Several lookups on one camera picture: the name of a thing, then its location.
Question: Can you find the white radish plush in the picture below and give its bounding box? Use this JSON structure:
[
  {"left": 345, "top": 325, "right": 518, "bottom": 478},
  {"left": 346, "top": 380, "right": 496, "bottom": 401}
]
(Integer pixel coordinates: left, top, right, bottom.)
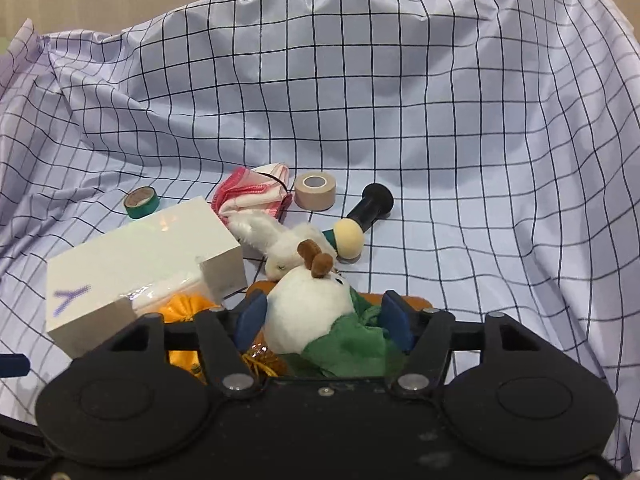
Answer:
[{"left": 264, "top": 240, "right": 406, "bottom": 377}]

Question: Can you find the white rabbit plush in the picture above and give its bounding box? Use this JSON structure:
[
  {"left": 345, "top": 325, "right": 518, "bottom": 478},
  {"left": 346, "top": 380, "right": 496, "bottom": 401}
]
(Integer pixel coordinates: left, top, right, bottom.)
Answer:
[{"left": 227, "top": 210, "right": 337, "bottom": 281}]

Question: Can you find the black mushroom-shaped handle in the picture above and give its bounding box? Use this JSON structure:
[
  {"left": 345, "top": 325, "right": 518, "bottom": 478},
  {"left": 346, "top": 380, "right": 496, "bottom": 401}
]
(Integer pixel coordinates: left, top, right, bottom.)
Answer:
[{"left": 347, "top": 183, "right": 394, "bottom": 232}]

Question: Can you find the pink white cloth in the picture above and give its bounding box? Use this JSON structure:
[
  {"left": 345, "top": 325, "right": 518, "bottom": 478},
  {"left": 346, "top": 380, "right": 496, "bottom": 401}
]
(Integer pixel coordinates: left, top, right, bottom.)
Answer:
[{"left": 212, "top": 162, "right": 292, "bottom": 223}]

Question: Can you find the brown leather case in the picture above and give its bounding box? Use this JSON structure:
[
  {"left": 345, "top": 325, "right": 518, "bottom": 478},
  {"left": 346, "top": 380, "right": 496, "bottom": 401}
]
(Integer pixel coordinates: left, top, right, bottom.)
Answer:
[{"left": 245, "top": 281, "right": 433, "bottom": 311}]

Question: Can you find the orange embroidered pouch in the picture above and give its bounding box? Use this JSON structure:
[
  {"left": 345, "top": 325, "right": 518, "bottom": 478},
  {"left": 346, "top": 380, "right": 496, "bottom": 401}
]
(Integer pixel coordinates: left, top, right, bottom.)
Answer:
[{"left": 156, "top": 292, "right": 288, "bottom": 382}]

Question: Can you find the white phone box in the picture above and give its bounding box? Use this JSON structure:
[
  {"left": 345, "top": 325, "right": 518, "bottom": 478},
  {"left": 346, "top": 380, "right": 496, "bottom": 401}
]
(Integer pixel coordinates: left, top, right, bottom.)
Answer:
[{"left": 46, "top": 197, "right": 247, "bottom": 359}]

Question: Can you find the wooden peg doll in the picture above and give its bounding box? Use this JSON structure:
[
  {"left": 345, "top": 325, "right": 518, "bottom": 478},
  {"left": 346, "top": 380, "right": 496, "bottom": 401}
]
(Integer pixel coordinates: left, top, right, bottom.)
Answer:
[{"left": 322, "top": 218, "right": 364, "bottom": 261}]

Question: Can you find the green tape roll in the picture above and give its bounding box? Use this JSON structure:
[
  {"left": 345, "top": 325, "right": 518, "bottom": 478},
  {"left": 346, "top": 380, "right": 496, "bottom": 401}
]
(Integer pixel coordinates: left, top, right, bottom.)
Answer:
[{"left": 124, "top": 186, "right": 160, "bottom": 219}]

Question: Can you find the beige tape roll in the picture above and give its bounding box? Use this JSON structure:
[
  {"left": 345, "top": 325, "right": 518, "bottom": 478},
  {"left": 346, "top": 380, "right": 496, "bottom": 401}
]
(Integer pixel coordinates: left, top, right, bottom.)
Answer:
[{"left": 294, "top": 171, "right": 336, "bottom": 211}]

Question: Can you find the white checked cloth cover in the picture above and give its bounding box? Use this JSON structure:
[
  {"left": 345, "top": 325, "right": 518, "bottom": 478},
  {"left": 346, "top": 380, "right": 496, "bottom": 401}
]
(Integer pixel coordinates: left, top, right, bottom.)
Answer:
[{"left": 1, "top": 0, "right": 639, "bottom": 469}]

